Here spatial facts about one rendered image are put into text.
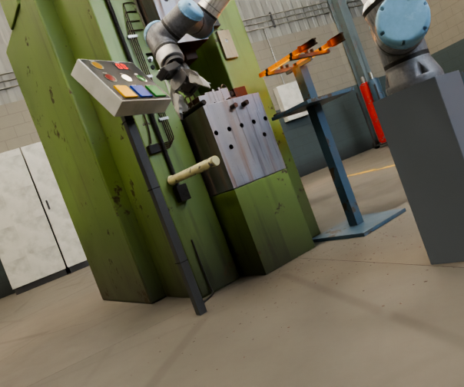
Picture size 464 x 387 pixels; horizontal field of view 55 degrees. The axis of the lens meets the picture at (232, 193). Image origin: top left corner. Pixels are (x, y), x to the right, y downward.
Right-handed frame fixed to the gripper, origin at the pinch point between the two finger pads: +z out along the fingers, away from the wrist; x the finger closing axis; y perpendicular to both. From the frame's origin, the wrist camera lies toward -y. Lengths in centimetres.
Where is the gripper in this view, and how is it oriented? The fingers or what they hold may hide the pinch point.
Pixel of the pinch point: (194, 104)
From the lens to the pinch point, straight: 148.1
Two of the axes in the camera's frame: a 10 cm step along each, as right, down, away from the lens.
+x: -6.4, 6.0, 4.8
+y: 6.1, 0.2, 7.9
